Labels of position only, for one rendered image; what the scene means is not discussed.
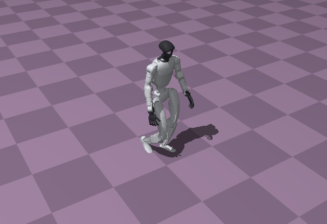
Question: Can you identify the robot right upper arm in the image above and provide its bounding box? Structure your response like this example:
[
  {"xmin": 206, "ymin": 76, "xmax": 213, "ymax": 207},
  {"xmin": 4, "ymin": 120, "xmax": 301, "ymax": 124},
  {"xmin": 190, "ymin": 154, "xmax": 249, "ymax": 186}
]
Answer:
[{"xmin": 144, "ymin": 63, "xmax": 157, "ymax": 92}]

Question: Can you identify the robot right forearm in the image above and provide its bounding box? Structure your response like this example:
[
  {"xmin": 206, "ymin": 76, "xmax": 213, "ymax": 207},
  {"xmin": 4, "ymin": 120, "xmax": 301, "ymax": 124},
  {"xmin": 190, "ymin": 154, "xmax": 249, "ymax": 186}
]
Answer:
[{"xmin": 144, "ymin": 86, "xmax": 154, "ymax": 112}]

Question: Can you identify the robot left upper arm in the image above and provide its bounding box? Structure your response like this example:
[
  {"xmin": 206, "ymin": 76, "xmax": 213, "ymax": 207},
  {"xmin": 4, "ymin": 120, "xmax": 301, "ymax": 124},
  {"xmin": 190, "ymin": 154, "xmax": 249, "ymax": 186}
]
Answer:
[{"xmin": 172, "ymin": 55, "xmax": 183, "ymax": 80}]

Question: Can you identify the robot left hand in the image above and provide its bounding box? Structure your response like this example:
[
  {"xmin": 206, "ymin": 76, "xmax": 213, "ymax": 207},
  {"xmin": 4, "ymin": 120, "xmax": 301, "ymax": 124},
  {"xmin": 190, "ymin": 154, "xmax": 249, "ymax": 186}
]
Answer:
[{"xmin": 185, "ymin": 91, "xmax": 194, "ymax": 109}]

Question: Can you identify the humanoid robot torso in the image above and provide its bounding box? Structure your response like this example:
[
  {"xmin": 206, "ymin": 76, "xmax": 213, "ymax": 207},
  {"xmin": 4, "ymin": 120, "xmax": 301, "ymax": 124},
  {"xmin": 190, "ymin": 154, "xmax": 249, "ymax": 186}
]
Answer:
[{"xmin": 152, "ymin": 57, "xmax": 175, "ymax": 103}]

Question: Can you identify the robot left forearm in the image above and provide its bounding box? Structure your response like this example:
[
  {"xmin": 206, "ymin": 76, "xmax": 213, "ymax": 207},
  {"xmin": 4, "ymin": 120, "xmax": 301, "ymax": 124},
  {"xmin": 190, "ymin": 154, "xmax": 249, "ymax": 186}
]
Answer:
[{"xmin": 178, "ymin": 76, "xmax": 190, "ymax": 95}]

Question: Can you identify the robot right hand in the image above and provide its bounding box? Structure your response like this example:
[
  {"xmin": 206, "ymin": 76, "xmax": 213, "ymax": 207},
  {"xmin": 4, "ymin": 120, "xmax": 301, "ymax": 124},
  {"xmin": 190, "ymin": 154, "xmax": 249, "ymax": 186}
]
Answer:
[{"xmin": 148, "ymin": 107, "xmax": 160, "ymax": 126}]

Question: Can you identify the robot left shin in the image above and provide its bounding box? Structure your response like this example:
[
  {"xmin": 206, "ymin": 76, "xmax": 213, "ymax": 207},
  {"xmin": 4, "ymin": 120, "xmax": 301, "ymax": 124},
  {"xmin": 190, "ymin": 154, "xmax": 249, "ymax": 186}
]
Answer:
[{"xmin": 162, "ymin": 123, "xmax": 177, "ymax": 147}]

